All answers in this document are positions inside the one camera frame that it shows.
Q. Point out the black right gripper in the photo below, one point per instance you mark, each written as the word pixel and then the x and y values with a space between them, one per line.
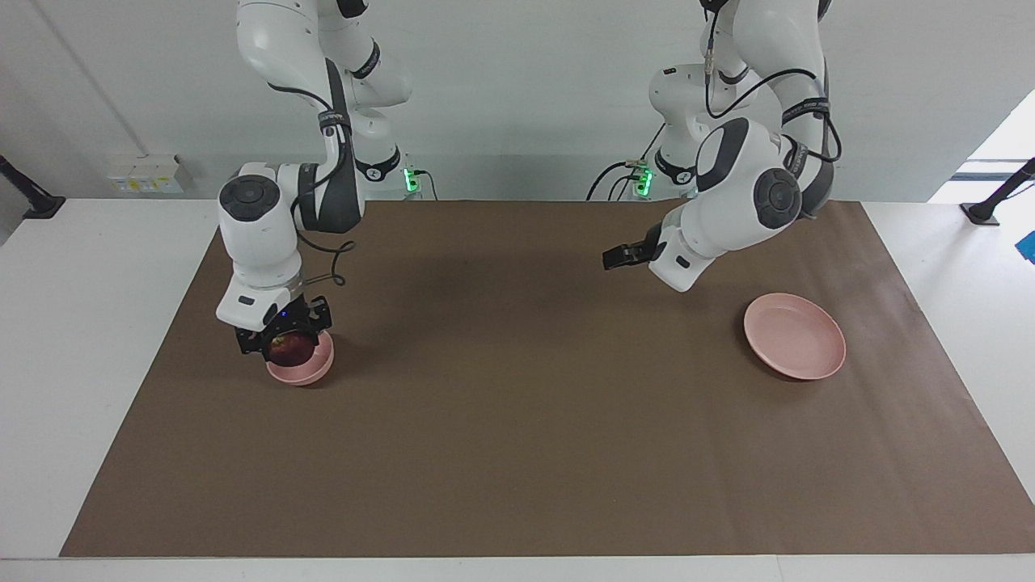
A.
pixel 283 319

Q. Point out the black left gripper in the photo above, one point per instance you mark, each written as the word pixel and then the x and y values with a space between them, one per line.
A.
pixel 653 246

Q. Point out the dark red apple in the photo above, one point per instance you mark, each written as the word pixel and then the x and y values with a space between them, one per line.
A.
pixel 291 349

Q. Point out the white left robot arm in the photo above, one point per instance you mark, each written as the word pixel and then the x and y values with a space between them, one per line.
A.
pixel 728 210

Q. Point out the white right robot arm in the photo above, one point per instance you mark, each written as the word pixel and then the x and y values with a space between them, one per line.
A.
pixel 259 250

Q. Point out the pink bowl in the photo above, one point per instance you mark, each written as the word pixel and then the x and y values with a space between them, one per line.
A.
pixel 303 376

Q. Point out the pink plate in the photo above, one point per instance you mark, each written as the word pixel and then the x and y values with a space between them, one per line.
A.
pixel 796 335

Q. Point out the brown table mat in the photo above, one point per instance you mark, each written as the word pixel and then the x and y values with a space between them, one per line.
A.
pixel 517 388

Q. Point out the blue object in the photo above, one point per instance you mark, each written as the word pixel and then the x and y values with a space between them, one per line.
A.
pixel 1027 246

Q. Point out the white wall socket box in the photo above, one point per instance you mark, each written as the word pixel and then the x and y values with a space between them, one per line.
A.
pixel 145 178

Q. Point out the black camera stand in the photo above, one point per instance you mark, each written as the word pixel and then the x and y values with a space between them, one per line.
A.
pixel 40 206
pixel 982 212

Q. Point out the dark window rail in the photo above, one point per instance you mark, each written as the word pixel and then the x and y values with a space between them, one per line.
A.
pixel 982 171

